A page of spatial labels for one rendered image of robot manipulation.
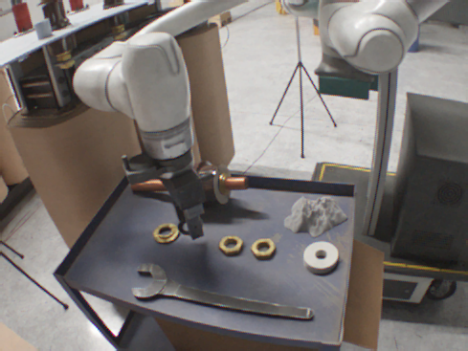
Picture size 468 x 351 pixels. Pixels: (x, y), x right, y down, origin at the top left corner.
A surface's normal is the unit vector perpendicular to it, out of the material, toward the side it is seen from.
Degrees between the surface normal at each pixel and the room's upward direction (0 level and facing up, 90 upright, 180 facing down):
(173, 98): 91
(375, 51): 94
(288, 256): 0
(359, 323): 26
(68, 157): 90
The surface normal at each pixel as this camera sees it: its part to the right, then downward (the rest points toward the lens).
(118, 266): -0.11, -0.80
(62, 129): 0.37, 0.51
